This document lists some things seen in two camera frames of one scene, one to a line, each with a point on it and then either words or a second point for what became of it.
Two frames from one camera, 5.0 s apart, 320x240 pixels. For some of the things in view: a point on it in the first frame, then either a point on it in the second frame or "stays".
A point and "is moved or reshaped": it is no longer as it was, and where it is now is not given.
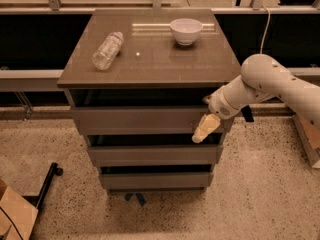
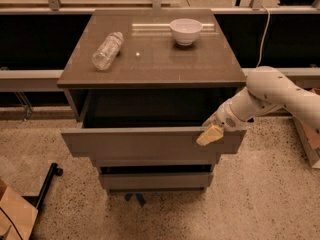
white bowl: x=186 y=30 stays
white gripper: x=220 y=106 to x=224 y=118
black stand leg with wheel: x=38 y=200 stays
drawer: x=140 y=121 is moved or reshaped
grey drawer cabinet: x=136 y=82 stays
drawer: x=156 y=180 stays
